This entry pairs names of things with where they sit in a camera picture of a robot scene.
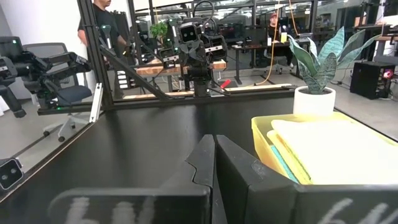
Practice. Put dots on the black robot gripper with camera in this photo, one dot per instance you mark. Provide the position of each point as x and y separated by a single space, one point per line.
168 57
217 46

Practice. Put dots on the black computer tower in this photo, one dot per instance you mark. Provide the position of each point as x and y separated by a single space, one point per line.
370 79

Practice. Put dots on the black green-lit robot arm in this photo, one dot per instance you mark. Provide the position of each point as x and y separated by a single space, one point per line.
34 71

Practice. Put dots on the black table-level camera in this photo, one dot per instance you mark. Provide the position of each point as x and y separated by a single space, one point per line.
9 174

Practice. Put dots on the black office desk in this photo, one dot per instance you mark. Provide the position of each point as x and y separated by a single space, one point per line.
248 48

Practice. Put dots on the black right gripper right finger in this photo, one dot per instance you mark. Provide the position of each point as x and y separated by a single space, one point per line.
239 177

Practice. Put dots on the grey office chair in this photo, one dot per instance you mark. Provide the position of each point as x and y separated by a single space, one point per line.
71 93

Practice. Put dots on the green microfiber towel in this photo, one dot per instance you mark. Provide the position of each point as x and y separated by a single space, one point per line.
335 149

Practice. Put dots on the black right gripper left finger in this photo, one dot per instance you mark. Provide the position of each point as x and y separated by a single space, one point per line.
202 165

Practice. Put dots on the yellow translucent plastic bin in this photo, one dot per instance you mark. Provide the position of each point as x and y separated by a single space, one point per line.
259 140

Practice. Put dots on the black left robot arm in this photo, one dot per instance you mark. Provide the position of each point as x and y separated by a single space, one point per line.
202 77

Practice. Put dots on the wooden workbench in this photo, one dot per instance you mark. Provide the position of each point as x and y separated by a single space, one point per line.
149 70

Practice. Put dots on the small bushy green plant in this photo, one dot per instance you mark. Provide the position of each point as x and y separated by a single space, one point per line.
159 30

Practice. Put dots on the white frame bracket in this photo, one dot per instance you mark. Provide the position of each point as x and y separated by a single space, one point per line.
96 102

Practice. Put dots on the green snake plant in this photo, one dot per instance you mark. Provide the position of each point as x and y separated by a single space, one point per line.
323 68

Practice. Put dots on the red clip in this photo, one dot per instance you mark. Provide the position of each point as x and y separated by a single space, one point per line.
225 83

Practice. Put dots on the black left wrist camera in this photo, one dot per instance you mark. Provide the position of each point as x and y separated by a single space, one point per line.
188 32

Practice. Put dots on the person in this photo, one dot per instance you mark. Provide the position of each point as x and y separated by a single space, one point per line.
273 29
105 21

